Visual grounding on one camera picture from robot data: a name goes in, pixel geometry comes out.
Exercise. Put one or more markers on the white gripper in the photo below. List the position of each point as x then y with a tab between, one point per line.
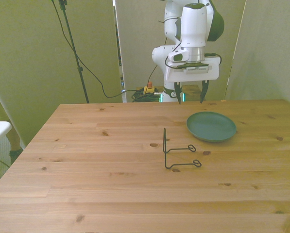
193	76

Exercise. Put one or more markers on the green round plate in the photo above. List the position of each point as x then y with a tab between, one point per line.
210	126

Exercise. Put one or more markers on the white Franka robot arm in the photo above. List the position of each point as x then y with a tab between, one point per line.
193	24

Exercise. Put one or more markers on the yellow emergency stop box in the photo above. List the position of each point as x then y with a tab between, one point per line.
149	89

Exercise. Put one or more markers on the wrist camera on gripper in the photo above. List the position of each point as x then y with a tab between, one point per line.
195	70

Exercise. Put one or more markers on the black camera tripod stand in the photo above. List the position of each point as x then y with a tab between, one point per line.
80	69

